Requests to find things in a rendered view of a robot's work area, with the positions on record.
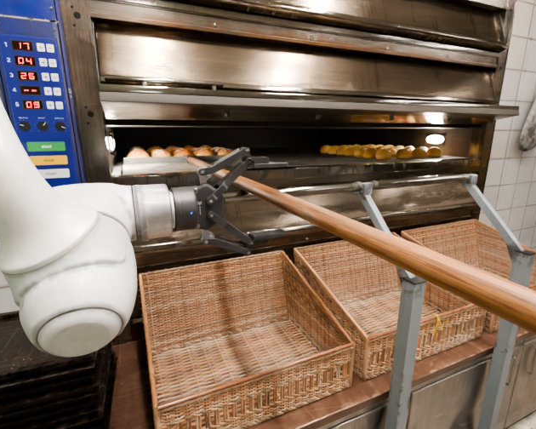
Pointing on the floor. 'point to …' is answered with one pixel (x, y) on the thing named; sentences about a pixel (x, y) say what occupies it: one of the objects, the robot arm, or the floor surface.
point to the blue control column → (35, 9)
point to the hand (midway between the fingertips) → (278, 199)
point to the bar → (413, 300)
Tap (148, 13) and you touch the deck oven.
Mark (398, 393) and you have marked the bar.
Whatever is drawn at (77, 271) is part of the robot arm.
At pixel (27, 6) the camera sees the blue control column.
